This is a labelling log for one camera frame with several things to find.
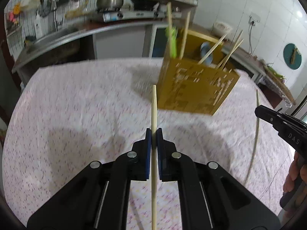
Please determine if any green chopstick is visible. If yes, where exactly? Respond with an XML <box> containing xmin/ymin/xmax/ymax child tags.
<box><xmin>165</xmin><ymin>26</ymin><xmax>177</xmax><ymax>58</ymax></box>

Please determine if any person right hand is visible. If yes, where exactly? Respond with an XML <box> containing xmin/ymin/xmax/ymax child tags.
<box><xmin>283</xmin><ymin>152</ymin><xmax>307</xmax><ymax>193</ymax></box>

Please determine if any white rice cooker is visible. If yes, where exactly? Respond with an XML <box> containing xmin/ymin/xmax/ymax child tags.
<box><xmin>212</xmin><ymin>21</ymin><xmax>233</xmax><ymax>37</ymax></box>

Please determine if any chrome faucet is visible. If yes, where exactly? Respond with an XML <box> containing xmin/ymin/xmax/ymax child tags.
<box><xmin>50</xmin><ymin>0</ymin><xmax>63</xmax><ymax>31</ymax></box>

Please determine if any wooden cutting board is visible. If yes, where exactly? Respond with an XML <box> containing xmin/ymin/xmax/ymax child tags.
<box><xmin>262</xmin><ymin>64</ymin><xmax>296</xmax><ymax>108</ymax></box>

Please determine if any stainless steel sink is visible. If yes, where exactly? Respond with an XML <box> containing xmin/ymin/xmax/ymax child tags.
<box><xmin>12</xmin><ymin>25</ymin><xmax>93</xmax><ymax>73</ymax></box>

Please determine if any white soap bottle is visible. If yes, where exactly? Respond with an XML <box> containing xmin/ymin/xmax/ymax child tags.
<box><xmin>33</xmin><ymin>13</ymin><xmax>43</xmax><ymax>39</ymax></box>

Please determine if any black wok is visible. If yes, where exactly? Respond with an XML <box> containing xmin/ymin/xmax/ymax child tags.
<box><xmin>131</xmin><ymin>0</ymin><xmax>158</xmax><ymax>11</ymax></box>

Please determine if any light blue spoon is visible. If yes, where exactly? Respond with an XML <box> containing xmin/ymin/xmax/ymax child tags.
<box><xmin>200</xmin><ymin>42</ymin><xmax>213</xmax><ymax>66</ymax></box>

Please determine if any yellow perforated utensil holder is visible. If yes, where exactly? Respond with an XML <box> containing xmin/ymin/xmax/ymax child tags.
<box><xmin>157</xmin><ymin>29</ymin><xmax>239</xmax><ymax>115</ymax></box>

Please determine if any pink floral tablecloth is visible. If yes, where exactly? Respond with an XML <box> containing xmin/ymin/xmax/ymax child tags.
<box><xmin>2</xmin><ymin>58</ymin><xmax>294</xmax><ymax>224</ymax></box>

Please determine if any cream chopstick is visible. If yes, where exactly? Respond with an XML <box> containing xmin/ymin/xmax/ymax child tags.
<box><xmin>243</xmin><ymin>90</ymin><xmax>260</xmax><ymax>186</ymax></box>
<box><xmin>151</xmin><ymin>85</ymin><xmax>157</xmax><ymax>230</ymax></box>
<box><xmin>179</xmin><ymin>11</ymin><xmax>191</xmax><ymax>59</ymax></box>
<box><xmin>167</xmin><ymin>2</ymin><xmax>172</xmax><ymax>57</ymax></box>

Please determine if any gas stove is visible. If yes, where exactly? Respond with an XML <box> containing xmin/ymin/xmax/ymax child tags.
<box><xmin>101</xmin><ymin>7</ymin><xmax>183</xmax><ymax>22</ymax></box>

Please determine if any wall power socket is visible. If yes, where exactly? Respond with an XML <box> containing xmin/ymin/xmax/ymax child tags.
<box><xmin>249</xmin><ymin>15</ymin><xmax>261</xmax><ymax>25</ymax></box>

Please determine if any cream chopstick in holder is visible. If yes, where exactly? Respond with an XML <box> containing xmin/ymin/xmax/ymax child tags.
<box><xmin>167</xmin><ymin>2</ymin><xmax>172</xmax><ymax>57</ymax></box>

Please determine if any teal round board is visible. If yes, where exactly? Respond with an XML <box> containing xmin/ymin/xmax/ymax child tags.
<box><xmin>283</xmin><ymin>43</ymin><xmax>302</xmax><ymax>70</ymax></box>

